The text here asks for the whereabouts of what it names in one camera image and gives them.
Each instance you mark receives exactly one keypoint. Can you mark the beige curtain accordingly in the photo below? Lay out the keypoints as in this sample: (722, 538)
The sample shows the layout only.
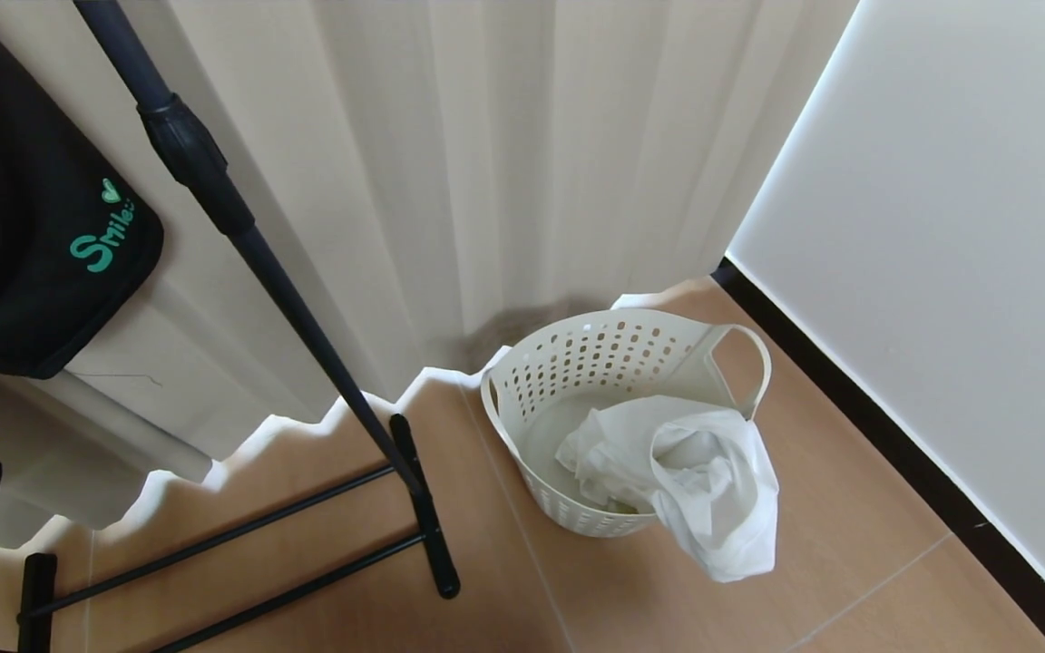
(486, 136)

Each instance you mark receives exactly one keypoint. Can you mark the black clothes rack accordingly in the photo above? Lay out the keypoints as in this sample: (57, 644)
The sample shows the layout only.
(196, 159)

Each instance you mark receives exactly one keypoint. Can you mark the white laundry basket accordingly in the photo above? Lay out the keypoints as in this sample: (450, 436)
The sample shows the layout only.
(577, 363)

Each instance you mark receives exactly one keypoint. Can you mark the black shorts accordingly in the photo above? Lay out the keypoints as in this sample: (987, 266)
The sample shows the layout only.
(14, 227)

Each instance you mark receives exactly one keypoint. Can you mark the white garment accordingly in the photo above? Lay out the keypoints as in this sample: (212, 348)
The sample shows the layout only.
(722, 508)

